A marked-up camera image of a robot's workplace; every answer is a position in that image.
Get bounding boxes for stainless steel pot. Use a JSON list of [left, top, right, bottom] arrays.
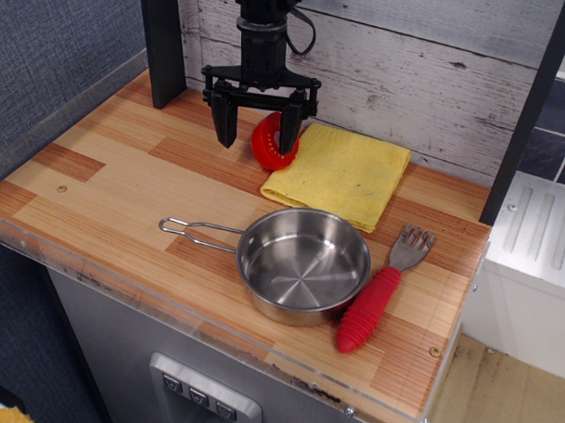
[[155, 202, 375, 330]]

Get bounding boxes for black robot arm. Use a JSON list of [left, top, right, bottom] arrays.
[[202, 0, 321, 155]]

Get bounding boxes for silver button panel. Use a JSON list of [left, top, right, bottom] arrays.
[[148, 352, 263, 423]]

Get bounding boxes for grey toy cabinet front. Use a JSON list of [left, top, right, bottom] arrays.
[[49, 271, 364, 423]]

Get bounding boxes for red toy tomato half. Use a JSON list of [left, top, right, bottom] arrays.
[[250, 112, 300, 172]]

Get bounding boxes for dark grey left post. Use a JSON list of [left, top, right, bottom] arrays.
[[140, 0, 186, 109]]

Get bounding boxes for yellow object bottom left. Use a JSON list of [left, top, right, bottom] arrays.
[[0, 408, 35, 423]]

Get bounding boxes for dark grey post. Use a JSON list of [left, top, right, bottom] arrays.
[[479, 0, 565, 225], [140, 0, 186, 109]]

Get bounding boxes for red-handled metal fork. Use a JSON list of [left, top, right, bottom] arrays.
[[336, 224, 436, 354]]

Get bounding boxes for yellow folded cloth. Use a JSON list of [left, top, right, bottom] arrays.
[[260, 123, 411, 233]]

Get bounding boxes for white toy sink unit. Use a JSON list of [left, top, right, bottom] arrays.
[[461, 173, 565, 378]]

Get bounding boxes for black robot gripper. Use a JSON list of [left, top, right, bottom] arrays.
[[202, 18, 321, 155]]

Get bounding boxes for dark grey right post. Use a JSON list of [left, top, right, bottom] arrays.
[[479, 0, 565, 225]]

